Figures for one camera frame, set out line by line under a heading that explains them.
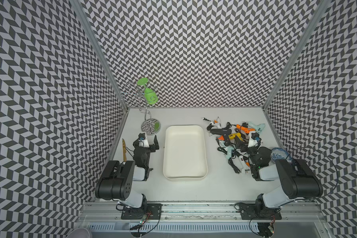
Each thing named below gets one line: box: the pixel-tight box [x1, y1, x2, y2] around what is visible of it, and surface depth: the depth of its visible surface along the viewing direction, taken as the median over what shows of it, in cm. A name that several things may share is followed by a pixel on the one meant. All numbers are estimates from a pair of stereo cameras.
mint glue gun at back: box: [247, 121, 266, 133], surface depth 107 cm
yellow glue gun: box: [228, 132, 245, 143], surface depth 101 cm
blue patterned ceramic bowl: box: [270, 147, 294, 168], surface depth 93 cm
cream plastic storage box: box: [163, 124, 209, 180], surface depth 93 cm
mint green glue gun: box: [219, 140, 235, 159], surface depth 95 cm
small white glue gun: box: [202, 116, 222, 131], surface depth 107 cm
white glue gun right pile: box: [247, 130, 259, 148], surface depth 78 cm
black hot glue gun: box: [209, 128, 232, 147], surface depth 101 cm
